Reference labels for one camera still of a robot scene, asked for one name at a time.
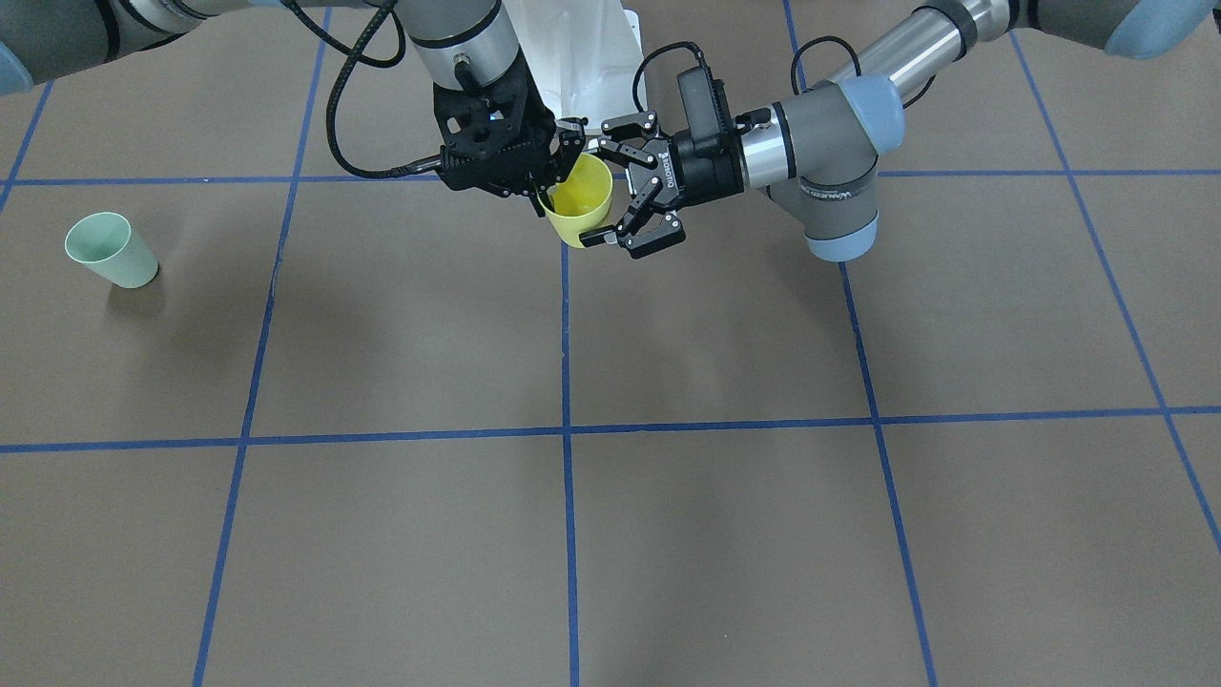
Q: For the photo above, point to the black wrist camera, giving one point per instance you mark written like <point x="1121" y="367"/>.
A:
<point x="709" y="126"/>

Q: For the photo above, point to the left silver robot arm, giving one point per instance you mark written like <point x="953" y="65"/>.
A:
<point x="816" y="153"/>

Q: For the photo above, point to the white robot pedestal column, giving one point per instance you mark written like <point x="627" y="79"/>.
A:
<point x="583" y="56"/>

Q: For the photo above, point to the light green plastic cup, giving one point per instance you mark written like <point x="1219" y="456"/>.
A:
<point x="107" y="244"/>

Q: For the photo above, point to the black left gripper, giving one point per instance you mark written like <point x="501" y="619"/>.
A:
<point x="704" y="176"/>

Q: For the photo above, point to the yellow plastic cup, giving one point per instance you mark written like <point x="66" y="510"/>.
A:
<point x="581" y="203"/>

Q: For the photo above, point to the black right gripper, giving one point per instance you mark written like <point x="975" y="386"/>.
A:
<point x="536" y="128"/>

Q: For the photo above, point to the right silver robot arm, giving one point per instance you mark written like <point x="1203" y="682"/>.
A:
<point x="461" y="45"/>

